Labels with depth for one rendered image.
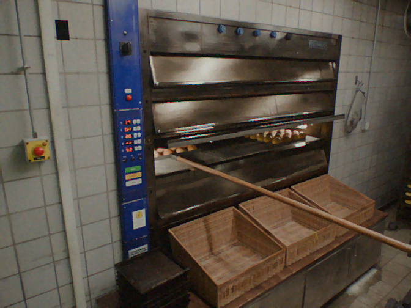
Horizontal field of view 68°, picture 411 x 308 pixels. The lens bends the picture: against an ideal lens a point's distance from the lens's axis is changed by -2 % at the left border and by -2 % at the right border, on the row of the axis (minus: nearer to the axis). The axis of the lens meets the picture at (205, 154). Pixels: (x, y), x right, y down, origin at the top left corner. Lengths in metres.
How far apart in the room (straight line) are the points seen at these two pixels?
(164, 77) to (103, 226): 0.88
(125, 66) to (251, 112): 0.97
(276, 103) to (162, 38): 1.05
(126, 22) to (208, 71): 0.58
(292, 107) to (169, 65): 1.14
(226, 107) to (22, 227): 1.34
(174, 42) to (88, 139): 0.71
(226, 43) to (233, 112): 0.44
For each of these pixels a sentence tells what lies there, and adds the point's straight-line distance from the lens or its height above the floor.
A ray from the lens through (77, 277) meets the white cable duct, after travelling 1.87.
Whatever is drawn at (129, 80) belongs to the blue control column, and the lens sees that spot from 1.65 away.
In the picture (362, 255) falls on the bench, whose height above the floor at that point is 0.30.
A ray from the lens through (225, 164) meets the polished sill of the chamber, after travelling 2.14.
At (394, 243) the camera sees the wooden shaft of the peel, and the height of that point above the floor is 1.19.
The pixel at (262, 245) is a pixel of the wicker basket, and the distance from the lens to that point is 2.17.
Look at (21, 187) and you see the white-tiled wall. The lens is 1.62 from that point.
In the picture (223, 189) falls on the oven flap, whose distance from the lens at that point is 2.18.
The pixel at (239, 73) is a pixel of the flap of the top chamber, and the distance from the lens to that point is 2.11.
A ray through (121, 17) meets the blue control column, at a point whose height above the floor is 2.04.
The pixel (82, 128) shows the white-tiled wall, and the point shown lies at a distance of 1.61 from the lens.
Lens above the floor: 1.79
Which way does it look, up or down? 15 degrees down
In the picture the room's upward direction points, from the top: straight up
